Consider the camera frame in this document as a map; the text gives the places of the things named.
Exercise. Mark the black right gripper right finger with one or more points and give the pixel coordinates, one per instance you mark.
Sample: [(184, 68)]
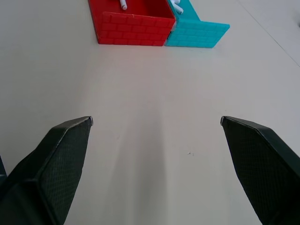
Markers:
[(260, 164)]

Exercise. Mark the red brick-pattern bin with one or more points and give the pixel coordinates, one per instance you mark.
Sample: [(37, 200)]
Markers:
[(133, 25)]

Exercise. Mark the cyan brick-pattern bin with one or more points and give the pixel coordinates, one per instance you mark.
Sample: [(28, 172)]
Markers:
[(194, 32)]

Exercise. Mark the white object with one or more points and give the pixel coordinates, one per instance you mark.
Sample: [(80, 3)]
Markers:
[(177, 7), (123, 4)]

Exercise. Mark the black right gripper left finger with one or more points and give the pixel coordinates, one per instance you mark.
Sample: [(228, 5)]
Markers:
[(54, 168)]

